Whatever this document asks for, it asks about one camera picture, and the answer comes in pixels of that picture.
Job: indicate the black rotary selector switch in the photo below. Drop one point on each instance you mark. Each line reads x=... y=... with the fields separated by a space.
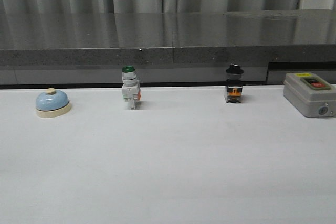
x=234 y=86

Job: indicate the grey granite counter ledge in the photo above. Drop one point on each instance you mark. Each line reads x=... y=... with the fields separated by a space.
x=182 y=49

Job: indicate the blue and cream service bell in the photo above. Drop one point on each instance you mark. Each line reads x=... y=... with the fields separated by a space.
x=52 y=103

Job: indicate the green pushbutton switch white body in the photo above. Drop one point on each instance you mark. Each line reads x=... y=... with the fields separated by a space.
x=131 y=86

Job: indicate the grey push button station box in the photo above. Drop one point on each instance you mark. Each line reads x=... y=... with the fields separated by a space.
x=311 y=95

